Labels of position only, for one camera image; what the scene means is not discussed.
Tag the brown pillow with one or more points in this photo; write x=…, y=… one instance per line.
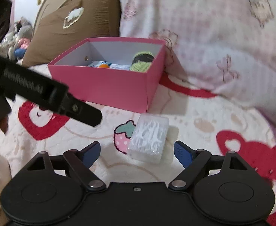
x=69, y=25

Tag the pink floral pillow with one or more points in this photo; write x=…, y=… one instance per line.
x=225, y=46

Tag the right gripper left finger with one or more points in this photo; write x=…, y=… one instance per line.
x=79, y=164

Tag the clear floss pick box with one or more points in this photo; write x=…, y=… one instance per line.
x=148, y=138

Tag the white tissue pack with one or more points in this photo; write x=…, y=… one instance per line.
x=120, y=67

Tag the green yarn ball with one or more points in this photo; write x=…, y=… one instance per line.
x=142, y=61

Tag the blue wet wipes pack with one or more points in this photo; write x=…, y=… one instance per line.
x=97, y=63

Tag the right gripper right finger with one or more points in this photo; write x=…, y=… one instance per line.
x=194, y=163

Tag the bear print blanket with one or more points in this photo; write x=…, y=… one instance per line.
x=196, y=117

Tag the pink cardboard box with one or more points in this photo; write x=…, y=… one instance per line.
x=123, y=89

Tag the grey plush doll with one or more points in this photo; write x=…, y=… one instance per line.
x=17, y=40

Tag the orange makeup sponge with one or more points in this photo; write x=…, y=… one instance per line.
x=104, y=66

